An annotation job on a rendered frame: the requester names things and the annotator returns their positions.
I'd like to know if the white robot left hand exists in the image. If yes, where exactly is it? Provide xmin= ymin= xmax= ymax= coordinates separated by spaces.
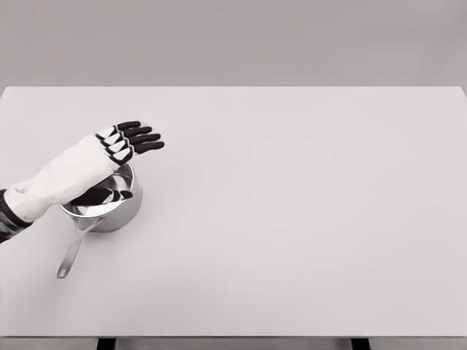
xmin=40 ymin=120 xmax=166 ymax=206

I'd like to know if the steel pot with long handle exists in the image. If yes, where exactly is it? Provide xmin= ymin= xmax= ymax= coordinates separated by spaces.
xmin=56 ymin=163 xmax=143 ymax=280

